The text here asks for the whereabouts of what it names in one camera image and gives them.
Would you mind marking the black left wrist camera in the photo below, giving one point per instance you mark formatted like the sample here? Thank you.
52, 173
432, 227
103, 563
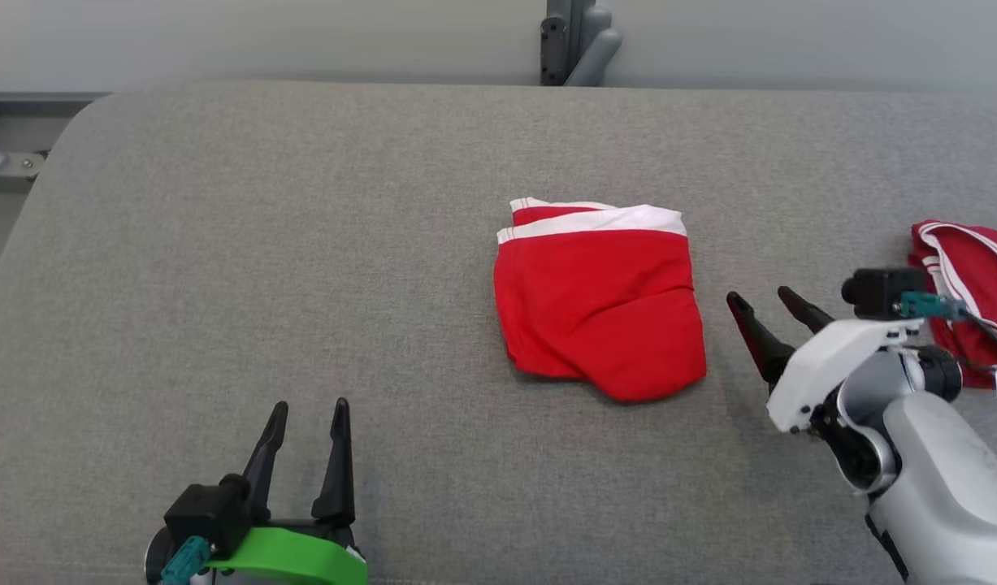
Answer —
205, 512

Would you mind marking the teal left camera connector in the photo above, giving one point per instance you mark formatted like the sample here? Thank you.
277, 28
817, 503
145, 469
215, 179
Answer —
185, 561

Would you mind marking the red white t-shirt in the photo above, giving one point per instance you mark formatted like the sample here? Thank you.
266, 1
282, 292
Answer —
981, 268

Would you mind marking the teal right camera connector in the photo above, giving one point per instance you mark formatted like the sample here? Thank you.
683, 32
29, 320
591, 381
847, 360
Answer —
929, 305

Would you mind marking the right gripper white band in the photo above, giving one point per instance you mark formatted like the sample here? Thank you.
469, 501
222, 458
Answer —
823, 361

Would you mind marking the grey fabric sofa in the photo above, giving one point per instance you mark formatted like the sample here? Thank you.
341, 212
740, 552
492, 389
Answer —
303, 284

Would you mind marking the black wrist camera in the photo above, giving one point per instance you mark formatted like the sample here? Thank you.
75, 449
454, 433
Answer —
205, 512
880, 292

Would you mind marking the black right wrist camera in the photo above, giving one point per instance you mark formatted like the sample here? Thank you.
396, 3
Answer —
880, 292

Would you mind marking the red shorts white stripes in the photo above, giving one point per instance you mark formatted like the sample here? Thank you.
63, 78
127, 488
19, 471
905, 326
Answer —
596, 309

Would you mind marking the silver rail bracket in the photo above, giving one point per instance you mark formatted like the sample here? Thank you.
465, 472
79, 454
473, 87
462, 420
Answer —
10, 162

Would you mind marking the black perforated hinge plate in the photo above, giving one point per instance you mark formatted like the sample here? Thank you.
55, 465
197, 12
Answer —
553, 49

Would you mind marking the grey rounded pipe bracket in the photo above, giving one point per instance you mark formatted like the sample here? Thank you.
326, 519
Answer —
596, 53

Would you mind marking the teal camera connector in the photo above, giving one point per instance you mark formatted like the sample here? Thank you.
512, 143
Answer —
185, 561
929, 305

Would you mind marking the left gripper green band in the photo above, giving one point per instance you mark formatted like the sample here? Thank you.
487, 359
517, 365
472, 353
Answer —
295, 556

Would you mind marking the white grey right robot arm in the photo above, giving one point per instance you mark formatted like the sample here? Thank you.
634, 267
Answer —
945, 487

